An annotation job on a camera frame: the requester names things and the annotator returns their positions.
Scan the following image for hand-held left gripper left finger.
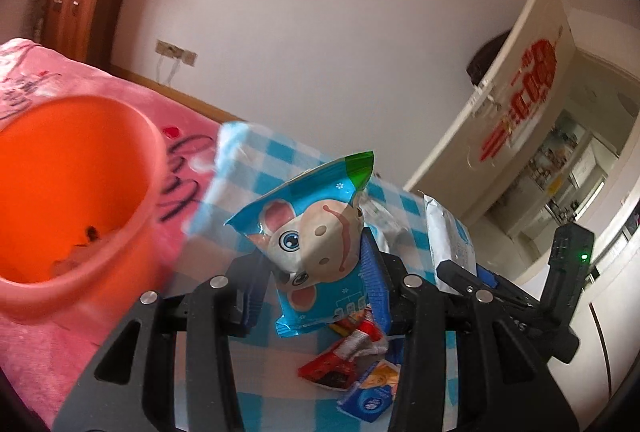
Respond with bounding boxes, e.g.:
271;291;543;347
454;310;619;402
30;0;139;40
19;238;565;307
52;256;273;432

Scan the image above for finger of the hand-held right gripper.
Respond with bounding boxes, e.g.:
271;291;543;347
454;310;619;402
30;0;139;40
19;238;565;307
475;266;543;311
436;261;501;299

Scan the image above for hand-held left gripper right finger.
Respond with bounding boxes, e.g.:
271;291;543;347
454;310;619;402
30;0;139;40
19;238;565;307
359;231;581;432

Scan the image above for blue cow print packet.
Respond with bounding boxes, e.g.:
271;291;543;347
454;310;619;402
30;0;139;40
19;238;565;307
223;151;376;338

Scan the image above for orange plastic bucket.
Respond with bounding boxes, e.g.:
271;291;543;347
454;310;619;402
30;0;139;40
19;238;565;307
0;95;167;326

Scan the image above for red black snack wrapper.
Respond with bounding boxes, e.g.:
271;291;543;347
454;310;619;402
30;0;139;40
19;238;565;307
298;307;389;391

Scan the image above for kitchen shelves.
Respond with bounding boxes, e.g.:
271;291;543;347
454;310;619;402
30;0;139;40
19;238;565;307
509;108;622;233

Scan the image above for white door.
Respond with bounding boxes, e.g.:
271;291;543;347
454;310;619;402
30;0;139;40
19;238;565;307
404;0;577;223

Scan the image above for blue tissue packet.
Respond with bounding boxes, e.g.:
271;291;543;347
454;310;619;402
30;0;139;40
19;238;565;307
335;359;401;424

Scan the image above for red hanging door decoration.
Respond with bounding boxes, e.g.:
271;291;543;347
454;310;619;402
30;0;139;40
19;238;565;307
478;38;559;165

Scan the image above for pink printed blanket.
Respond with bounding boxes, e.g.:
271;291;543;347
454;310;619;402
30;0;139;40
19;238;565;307
0;36;227;432

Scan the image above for dark hanging bag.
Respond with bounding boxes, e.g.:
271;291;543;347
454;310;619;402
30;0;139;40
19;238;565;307
465;28;516;85

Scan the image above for wooden cabinet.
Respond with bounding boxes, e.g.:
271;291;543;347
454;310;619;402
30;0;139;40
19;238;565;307
39;0;137;70

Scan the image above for metal door handle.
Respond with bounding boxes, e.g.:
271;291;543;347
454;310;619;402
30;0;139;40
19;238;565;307
469;80;502;119

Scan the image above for socket cables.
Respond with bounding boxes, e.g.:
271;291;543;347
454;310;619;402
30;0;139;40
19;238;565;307
157;56;182;85

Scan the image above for wall socket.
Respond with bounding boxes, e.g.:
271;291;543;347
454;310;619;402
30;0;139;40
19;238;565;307
155;40;198;67

